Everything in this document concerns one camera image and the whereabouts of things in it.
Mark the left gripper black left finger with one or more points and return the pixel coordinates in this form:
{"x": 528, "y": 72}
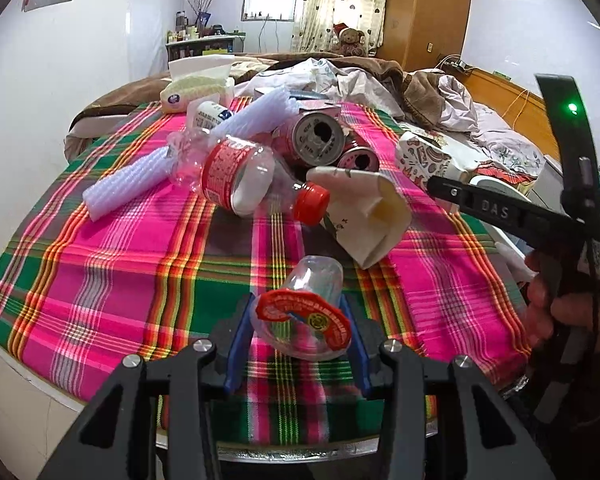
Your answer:
{"x": 115, "y": 435}

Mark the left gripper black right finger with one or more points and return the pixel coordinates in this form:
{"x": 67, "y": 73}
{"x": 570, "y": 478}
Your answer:
{"x": 441, "y": 420}

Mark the small crushed clear bottle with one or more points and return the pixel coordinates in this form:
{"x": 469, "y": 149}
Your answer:
{"x": 302, "y": 318}

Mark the crushed white paper cup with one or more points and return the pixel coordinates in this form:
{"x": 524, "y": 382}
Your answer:
{"x": 366, "y": 214}

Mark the white foam net sleeve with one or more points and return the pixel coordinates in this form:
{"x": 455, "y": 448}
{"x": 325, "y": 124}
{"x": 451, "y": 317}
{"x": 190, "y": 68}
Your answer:
{"x": 127, "y": 183}
{"x": 262, "y": 115}

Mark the large clear cola bottle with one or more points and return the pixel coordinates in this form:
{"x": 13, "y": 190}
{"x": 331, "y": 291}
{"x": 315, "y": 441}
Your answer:
{"x": 243, "y": 177}

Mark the white yogurt cup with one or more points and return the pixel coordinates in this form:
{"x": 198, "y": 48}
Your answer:
{"x": 206, "y": 114}

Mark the white trash bin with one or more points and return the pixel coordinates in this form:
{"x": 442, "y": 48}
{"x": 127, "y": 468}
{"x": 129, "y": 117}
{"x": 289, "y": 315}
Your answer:
{"x": 505, "y": 243}

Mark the right hand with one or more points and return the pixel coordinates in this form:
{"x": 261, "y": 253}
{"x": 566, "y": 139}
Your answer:
{"x": 544, "y": 312}

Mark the grey cabinet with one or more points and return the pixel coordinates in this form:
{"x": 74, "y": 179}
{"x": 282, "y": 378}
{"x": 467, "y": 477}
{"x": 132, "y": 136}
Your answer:
{"x": 547, "y": 188}

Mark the pink green plaid cloth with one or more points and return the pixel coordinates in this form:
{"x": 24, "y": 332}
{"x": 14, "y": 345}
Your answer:
{"x": 77, "y": 295}

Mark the light crumpled bed sheet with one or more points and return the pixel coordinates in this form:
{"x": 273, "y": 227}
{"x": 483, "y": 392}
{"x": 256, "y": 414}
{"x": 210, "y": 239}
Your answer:
{"x": 476, "y": 125}

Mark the wooden headboard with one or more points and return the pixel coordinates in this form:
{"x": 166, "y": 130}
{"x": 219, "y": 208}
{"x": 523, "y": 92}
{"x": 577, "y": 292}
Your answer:
{"x": 523, "y": 110}

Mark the red drink can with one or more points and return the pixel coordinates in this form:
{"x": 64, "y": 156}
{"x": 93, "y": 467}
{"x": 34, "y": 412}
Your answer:
{"x": 358, "y": 154}
{"x": 309, "y": 140}

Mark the brown blanket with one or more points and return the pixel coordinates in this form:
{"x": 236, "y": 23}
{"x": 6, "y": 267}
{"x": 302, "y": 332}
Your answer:
{"x": 417, "y": 95}

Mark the yellow tissue pack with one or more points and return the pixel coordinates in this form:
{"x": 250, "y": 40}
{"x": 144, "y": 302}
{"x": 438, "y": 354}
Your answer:
{"x": 205, "y": 77}

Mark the wooden wardrobe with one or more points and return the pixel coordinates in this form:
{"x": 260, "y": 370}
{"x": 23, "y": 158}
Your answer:
{"x": 419, "y": 33}

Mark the teddy bear with red hat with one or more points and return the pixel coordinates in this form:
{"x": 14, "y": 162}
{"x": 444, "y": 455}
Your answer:
{"x": 348, "y": 41}

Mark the cluttered shelf desk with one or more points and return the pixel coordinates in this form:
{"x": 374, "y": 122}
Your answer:
{"x": 201, "y": 38}

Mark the patterned curtain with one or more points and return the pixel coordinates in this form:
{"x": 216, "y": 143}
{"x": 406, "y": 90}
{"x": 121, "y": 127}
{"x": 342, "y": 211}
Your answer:
{"x": 315, "y": 22}

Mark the window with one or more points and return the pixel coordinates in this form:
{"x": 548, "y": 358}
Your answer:
{"x": 268, "y": 10}

